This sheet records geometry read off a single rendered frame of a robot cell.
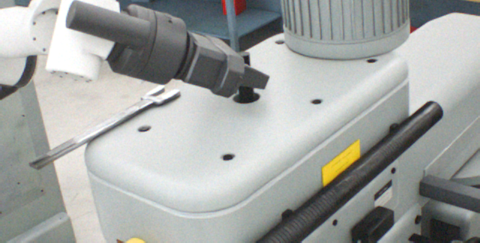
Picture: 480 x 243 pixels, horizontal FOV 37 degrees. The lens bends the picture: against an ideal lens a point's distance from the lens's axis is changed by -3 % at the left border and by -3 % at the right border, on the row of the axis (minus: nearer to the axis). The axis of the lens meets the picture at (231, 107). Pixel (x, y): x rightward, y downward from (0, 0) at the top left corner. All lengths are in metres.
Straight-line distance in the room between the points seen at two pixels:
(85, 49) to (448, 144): 0.72
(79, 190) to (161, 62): 3.81
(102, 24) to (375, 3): 0.42
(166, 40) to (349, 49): 0.31
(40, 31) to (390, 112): 0.50
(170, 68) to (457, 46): 0.73
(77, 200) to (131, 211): 3.67
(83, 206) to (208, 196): 3.70
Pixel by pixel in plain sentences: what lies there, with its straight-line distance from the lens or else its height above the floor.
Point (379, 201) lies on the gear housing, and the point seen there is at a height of 1.68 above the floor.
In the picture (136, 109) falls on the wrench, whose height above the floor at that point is 1.90.
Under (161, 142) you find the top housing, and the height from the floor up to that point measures 1.89.
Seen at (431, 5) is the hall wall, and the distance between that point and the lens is 5.78.
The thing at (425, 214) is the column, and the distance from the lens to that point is 1.43.
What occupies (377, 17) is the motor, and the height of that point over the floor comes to 1.95.
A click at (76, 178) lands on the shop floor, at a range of 4.83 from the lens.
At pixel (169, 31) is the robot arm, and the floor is 2.02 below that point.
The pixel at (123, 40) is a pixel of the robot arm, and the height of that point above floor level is 2.03.
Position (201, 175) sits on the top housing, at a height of 1.89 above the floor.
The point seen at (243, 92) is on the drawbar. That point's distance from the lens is 1.00.
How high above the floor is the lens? 2.32
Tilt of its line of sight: 26 degrees down
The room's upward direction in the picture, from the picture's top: 7 degrees counter-clockwise
